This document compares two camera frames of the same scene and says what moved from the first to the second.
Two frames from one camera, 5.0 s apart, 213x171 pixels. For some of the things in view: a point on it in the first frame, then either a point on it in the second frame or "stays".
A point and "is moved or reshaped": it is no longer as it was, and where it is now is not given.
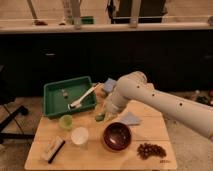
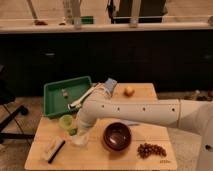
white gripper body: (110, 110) to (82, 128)
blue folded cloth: (131, 119) stays
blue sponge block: (109, 84) stays
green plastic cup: (66, 122) stays
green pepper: (100, 117) is moved or reshaped
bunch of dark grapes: (146, 150) stays
